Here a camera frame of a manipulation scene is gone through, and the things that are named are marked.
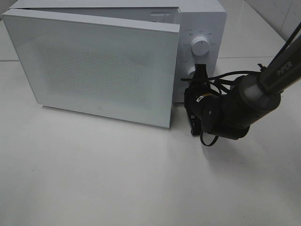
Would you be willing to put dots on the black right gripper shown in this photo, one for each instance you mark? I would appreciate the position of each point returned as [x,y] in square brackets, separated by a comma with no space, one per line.
[199,102]

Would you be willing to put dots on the white timer knob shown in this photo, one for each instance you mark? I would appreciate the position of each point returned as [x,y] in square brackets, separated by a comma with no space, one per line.
[190,72]

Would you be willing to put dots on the white microwave door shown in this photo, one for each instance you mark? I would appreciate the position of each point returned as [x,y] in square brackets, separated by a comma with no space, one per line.
[117,68]

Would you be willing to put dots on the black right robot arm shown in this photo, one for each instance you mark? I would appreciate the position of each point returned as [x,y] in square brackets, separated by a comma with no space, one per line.
[227,105]

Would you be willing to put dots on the upper white power knob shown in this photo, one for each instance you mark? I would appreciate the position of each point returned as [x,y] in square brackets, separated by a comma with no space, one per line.
[200,45]

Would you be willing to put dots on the white microwave oven body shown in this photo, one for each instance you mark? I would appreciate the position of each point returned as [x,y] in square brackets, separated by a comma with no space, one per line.
[189,18]

